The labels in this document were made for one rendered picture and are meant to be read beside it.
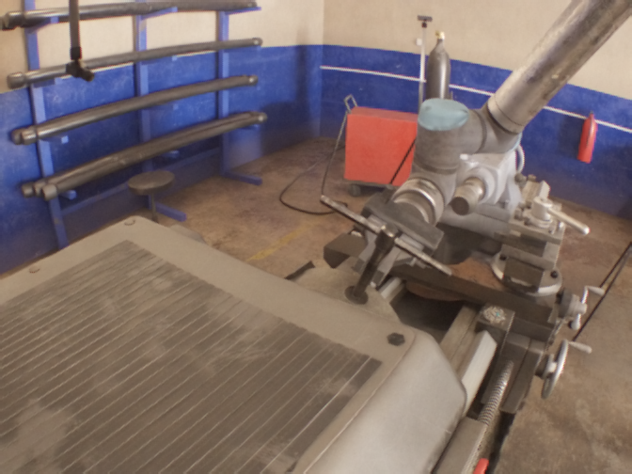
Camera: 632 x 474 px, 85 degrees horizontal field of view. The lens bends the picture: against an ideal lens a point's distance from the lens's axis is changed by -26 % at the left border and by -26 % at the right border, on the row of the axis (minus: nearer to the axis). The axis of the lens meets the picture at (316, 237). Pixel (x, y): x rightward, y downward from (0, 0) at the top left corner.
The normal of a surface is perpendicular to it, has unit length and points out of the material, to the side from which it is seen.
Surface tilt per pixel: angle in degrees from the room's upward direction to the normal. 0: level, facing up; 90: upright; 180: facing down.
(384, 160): 90
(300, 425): 0
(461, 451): 0
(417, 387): 45
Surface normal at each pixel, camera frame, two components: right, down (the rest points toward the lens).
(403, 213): 0.28, -0.72
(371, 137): -0.24, 0.44
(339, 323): 0.03, -0.89
